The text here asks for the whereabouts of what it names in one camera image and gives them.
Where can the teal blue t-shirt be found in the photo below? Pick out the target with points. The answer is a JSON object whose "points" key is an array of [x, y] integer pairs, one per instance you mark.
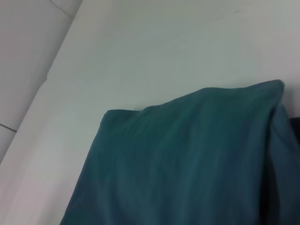
{"points": [[187, 152]]}

